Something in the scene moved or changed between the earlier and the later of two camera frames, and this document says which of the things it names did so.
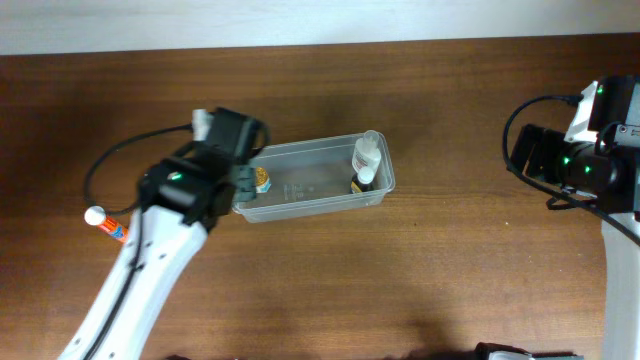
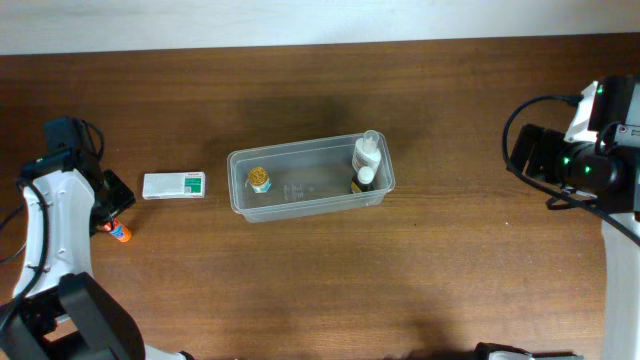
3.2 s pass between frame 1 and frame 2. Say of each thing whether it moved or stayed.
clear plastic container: stayed
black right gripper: stayed
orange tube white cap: stayed
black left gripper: moved
